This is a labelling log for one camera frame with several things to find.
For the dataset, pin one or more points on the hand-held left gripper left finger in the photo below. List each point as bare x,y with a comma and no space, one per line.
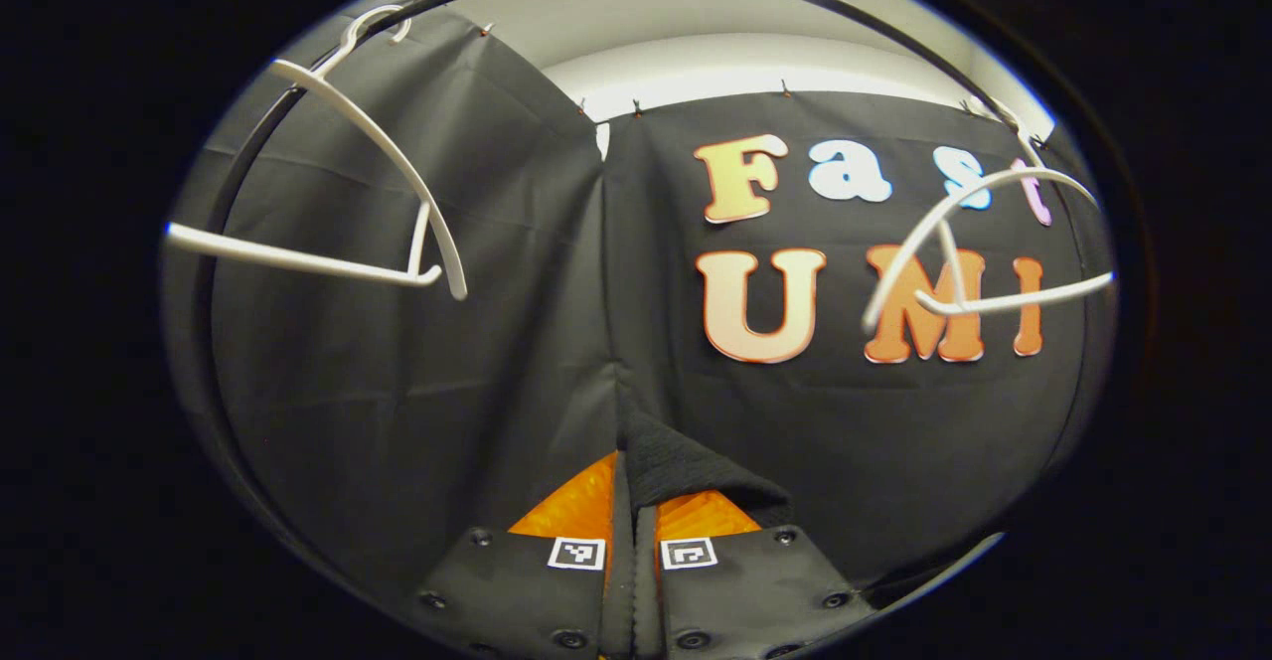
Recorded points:
618,600

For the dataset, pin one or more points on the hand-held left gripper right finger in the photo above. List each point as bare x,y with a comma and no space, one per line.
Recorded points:
646,600

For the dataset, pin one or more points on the black knit jacket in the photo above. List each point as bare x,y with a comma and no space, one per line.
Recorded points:
686,466

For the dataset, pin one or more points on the white plastic hanger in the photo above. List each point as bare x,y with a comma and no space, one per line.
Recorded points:
298,256

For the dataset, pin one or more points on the white hanger with paper tag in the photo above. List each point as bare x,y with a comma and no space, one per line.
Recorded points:
1024,294

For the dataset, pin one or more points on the black clothes rack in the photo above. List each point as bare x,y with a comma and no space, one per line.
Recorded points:
206,272

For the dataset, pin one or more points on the black backdrop cloth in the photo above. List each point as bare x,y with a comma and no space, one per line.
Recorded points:
397,392

